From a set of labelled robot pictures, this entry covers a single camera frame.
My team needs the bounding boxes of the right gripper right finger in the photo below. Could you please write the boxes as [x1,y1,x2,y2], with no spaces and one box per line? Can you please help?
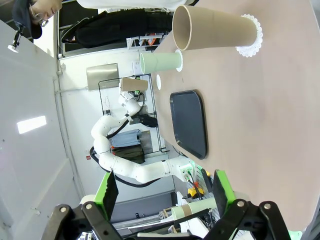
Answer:
[203,169,292,240]

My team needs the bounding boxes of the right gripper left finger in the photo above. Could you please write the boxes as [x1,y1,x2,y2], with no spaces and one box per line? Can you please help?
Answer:
[44,169,131,240]

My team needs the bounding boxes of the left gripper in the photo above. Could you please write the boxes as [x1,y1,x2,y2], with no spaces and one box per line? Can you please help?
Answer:
[131,90,147,103]

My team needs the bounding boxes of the yellow emergency stop button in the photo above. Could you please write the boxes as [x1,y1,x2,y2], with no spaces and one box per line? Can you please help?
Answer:
[186,186,205,200]

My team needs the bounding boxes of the dark olive bag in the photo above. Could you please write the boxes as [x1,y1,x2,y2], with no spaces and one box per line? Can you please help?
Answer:
[110,144,146,165]

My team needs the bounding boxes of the blue grey cloth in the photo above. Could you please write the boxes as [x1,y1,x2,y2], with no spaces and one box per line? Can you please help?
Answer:
[109,129,142,149]

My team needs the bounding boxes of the white shelf unit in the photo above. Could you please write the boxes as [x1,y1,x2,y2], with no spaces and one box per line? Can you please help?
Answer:
[125,34,165,52]

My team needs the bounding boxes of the black plastic tray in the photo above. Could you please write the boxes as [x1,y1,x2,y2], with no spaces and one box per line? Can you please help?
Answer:
[169,89,209,161]

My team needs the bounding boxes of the person in light sweatshirt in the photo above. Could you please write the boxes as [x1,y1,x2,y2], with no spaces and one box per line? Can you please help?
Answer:
[12,0,201,40]

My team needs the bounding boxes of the ceiling light panel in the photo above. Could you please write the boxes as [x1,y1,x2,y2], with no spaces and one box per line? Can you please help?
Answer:
[16,115,48,135]

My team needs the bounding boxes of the large steel wall panel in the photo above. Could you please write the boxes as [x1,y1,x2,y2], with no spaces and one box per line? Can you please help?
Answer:
[86,62,120,92]

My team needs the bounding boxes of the black cable hose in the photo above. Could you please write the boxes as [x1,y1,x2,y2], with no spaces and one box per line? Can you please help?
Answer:
[89,117,165,188]

